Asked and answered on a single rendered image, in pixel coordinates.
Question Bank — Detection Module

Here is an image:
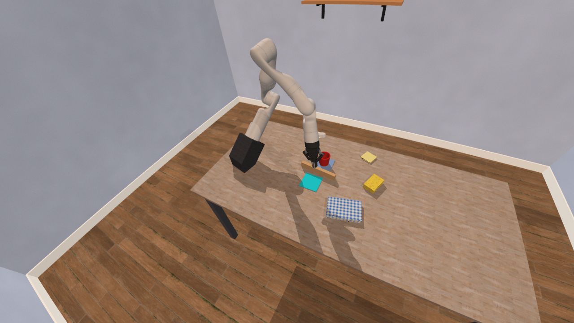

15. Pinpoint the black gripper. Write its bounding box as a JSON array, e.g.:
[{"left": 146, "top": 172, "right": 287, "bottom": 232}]
[{"left": 303, "top": 141, "right": 324, "bottom": 168}]

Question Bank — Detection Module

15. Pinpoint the red cup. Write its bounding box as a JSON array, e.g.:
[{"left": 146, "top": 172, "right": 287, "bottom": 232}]
[{"left": 319, "top": 152, "right": 330, "bottom": 166}]

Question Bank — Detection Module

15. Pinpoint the yellow sticky-note pad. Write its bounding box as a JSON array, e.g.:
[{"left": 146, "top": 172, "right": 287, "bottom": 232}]
[{"left": 361, "top": 151, "right": 377, "bottom": 163}]

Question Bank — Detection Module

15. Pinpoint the yellow sponge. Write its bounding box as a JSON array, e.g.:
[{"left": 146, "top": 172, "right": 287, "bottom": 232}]
[{"left": 363, "top": 174, "right": 384, "bottom": 194}]

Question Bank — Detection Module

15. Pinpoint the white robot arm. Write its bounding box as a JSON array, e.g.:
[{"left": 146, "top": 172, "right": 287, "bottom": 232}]
[{"left": 245, "top": 38, "right": 326, "bottom": 143}]

